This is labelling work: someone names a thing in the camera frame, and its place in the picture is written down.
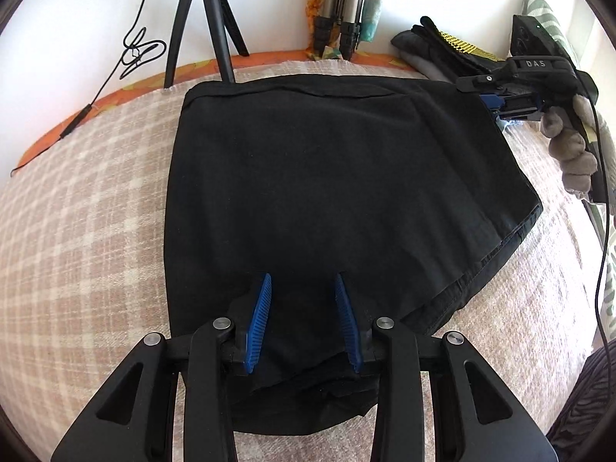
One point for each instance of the dark striped cloth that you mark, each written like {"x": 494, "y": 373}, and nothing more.
{"x": 587, "y": 404}

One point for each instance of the orange fringed cloth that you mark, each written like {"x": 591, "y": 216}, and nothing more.
{"x": 313, "y": 5}

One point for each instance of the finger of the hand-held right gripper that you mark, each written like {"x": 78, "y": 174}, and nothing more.
{"x": 517, "y": 115}
{"x": 491, "y": 101}

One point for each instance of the beige checked bedspread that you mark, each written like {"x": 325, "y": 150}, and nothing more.
{"x": 96, "y": 250}

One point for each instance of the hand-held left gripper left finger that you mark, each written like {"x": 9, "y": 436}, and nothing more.
{"x": 260, "y": 317}

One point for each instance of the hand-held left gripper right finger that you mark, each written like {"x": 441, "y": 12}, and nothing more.
{"x": 346, "y": 317}

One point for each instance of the small black tripod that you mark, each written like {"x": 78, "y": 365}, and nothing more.
{"x": 211, "y": 0}

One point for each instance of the person's right hand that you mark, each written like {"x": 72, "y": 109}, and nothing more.
{"x": 572, "y": 154}

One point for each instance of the colourful floral scarf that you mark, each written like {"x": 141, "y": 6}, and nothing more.
{"x": 373, "y": 14}

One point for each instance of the folded grey garment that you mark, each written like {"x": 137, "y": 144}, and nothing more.
{"x": 409, "y": 48}

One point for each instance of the black pants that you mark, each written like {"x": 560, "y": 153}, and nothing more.
{"x": 337, "y": 178}

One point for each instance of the folded silver tripod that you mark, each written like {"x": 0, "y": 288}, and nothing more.
{"x": 356, "y": 0}

